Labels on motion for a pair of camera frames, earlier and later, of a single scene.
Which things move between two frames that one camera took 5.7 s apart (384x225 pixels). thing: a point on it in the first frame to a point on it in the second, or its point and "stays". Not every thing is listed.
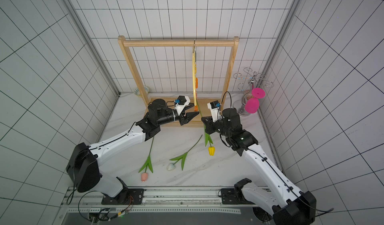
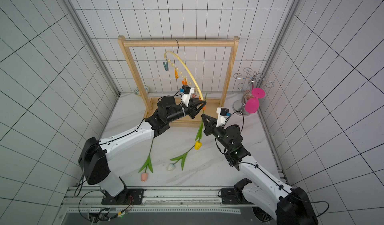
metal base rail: [88, 201] stays
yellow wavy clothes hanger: [194, 65] to [180, 73]
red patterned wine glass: [249, 96] stays
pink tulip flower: [144, 176] stays
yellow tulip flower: [207, 137] to [198, 144]
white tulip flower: [171, 166] stays
